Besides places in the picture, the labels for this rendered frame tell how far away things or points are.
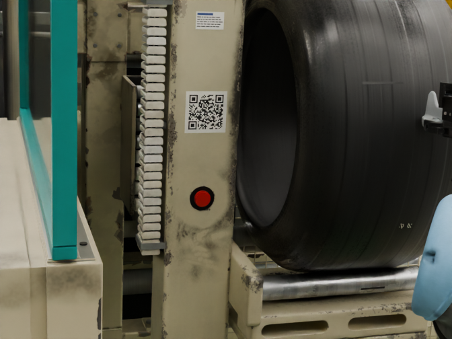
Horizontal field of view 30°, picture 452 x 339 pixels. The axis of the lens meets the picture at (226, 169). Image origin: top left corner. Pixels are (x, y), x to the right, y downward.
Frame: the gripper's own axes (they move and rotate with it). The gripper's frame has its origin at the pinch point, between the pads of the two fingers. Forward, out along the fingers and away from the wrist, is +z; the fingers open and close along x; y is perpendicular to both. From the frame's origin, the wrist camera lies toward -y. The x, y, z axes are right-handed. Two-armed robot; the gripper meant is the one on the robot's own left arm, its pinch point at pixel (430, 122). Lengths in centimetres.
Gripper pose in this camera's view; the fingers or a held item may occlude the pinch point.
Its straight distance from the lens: 140.8
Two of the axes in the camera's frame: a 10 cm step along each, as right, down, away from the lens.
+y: 0.1, -9.9, -1.6
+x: -9.6, 0.4, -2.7
